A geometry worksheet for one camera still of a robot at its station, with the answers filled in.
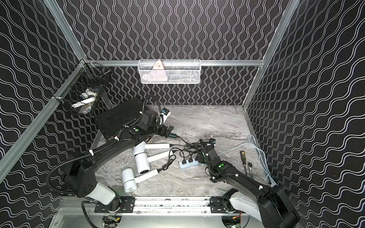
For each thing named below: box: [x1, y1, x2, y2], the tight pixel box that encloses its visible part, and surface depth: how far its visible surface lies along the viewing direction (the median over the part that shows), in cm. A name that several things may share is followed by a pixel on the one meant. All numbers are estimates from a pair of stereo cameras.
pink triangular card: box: [148, 59, 168, 82], surface depth 92 cm
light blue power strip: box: [179, 159, 200, 170], surface depth 89 cm
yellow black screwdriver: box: [240, 150, 247, 176], surface depth 92 cm
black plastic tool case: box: [95, 97, 145, 141], surface depth 102 cm
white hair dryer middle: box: [134, 150, 173, 175], surface depth 87 cm
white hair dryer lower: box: [121, 168, 159, 193], surface depth 81 cm
